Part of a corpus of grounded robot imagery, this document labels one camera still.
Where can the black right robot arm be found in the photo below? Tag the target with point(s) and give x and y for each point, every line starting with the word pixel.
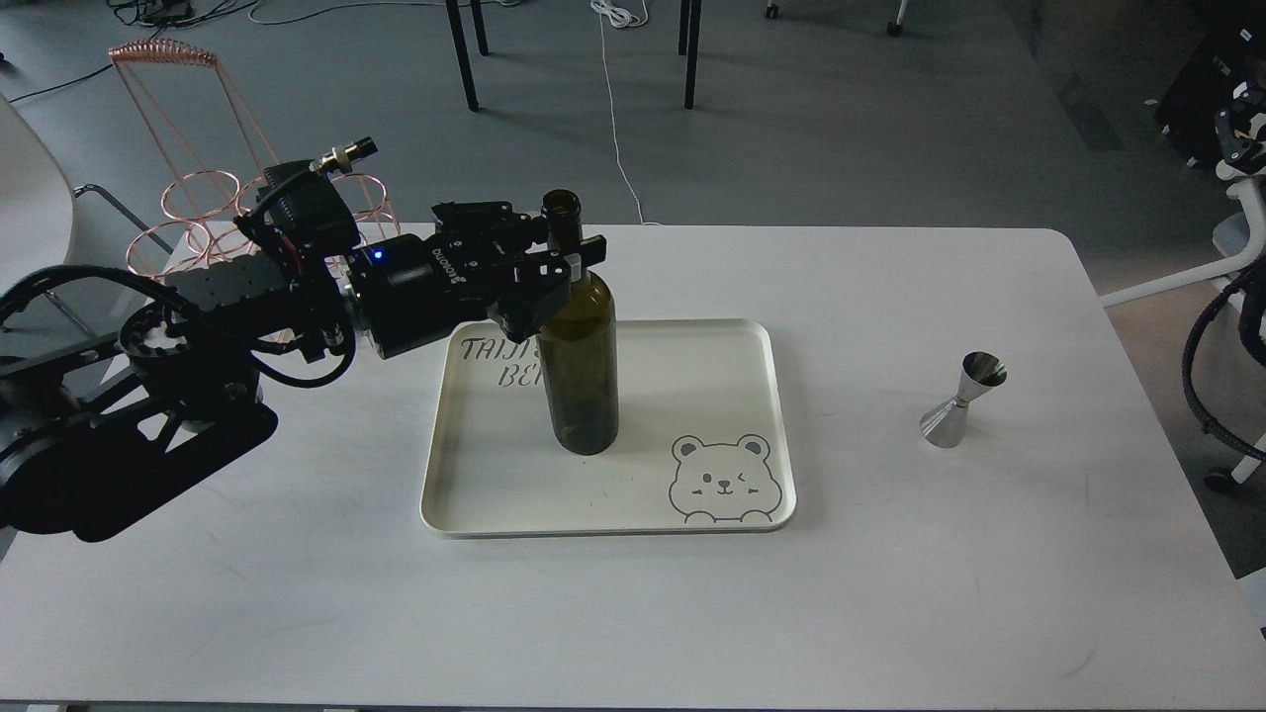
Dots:
pixel 1229 330

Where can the silver steel jigger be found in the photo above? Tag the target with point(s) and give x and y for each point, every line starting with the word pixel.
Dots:
pixel 945 425

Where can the dark green wine bottle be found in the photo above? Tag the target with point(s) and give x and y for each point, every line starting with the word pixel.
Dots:
pixel 577 347

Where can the cream bear serving tray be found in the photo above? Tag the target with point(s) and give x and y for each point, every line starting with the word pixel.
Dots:
pixel 701 445

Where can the black equipment case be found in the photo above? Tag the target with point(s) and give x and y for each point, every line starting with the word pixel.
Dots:
pixel 1227 62

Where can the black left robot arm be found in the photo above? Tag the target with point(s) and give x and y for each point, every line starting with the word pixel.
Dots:
pixel 99 434

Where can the white office chair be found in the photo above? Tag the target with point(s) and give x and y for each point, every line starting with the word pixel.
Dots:
pixel 1202 272

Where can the copper wire bottle rack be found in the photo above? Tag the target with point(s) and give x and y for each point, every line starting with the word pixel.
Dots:
pixel 188 198

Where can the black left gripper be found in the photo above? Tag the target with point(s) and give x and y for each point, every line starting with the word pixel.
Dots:
pixel 410 290

